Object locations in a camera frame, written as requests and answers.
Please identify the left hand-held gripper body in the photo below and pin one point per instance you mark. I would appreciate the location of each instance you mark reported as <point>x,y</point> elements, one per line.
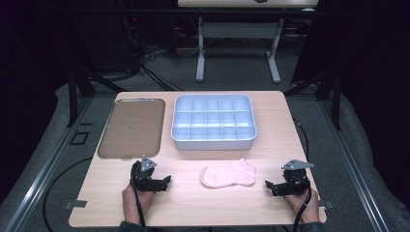
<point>140,179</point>

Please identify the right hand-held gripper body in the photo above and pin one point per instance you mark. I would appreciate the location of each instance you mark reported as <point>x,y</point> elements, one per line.
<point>296,180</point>

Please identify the pink sock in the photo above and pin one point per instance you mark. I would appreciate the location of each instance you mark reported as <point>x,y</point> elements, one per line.
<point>227,175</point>

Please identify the person's left hand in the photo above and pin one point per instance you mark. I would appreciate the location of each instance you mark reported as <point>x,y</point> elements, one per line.
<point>130,206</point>

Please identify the person's right hand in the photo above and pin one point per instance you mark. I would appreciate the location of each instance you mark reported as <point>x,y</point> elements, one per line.
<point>307,208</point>

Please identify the brown rectangular tray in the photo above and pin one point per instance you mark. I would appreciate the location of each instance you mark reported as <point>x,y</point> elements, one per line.
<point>132,129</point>

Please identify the light blue divided organizer box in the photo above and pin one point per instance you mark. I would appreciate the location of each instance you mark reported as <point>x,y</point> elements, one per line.
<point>212,121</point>

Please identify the black metal stand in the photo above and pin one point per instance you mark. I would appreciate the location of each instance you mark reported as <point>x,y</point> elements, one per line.
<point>72,96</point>
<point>336,96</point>

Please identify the grey metal floor rail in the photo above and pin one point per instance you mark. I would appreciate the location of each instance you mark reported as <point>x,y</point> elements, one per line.
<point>42,177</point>
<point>354,174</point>

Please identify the grey metal table bracket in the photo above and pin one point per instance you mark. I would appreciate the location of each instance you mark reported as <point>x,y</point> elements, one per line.
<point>75,204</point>

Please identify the white-frame wooden table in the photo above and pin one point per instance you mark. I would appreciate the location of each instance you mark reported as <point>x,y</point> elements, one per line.
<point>238,30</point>

